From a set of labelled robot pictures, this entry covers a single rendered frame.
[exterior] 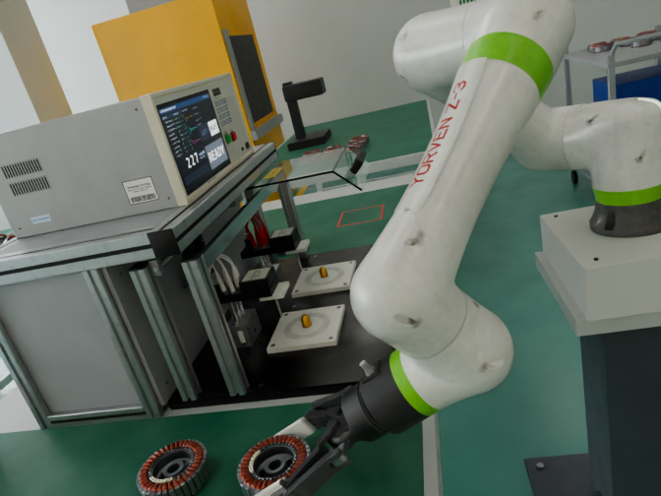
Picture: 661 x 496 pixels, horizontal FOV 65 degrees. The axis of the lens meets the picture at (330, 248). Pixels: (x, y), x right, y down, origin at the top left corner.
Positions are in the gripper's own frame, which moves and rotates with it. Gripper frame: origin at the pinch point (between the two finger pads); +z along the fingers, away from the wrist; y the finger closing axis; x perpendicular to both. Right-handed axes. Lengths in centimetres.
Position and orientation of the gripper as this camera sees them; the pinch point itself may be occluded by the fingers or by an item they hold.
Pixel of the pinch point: (277, 466)
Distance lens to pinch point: 84.1
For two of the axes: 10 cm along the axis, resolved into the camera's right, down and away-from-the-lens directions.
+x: 6.8, 7.1, 1.8
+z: -7.1, 5.8, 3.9
